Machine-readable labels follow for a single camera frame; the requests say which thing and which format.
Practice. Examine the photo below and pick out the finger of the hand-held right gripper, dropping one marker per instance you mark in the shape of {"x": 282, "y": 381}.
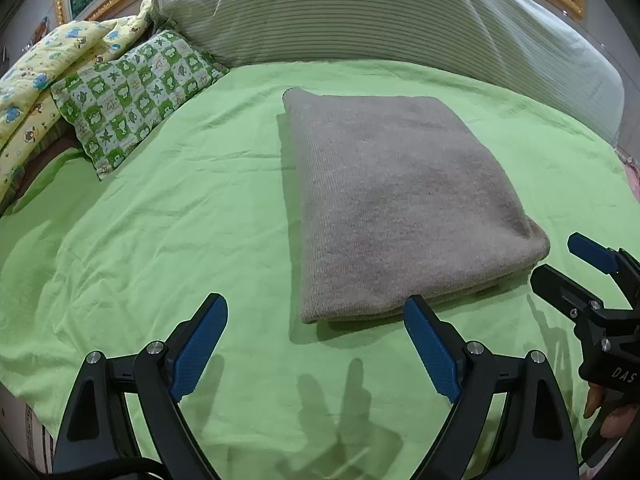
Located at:
{"x": 592, "y": 256}
{"x": 552, "y": 282}

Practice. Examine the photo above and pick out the grey towel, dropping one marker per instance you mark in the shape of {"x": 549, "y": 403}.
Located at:
{"x": 400, "y": 200}

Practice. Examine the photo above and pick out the green bed sheet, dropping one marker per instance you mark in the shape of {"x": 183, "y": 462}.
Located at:
{"x": 150, "y": 235}

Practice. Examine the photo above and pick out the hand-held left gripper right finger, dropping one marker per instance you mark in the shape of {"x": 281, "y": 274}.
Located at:
{"x": 432, "y": 355}

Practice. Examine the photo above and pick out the person's right hand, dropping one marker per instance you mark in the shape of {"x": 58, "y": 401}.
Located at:
{"x": 620, "y": 417}

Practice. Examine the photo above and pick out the green checked pillow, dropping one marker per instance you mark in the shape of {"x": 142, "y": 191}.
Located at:
{"x": 130, "y": 95}

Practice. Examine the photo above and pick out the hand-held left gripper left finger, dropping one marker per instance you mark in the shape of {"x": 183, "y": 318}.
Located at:
{"x": 197, "y": 355}

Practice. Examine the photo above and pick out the striped white bolster pillow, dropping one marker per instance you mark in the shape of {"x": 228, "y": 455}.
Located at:
{"x": 375, "y": 15}

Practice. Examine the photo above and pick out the yellow printed quilt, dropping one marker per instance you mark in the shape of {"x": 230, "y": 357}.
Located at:
{"x": 30, "y": 85}

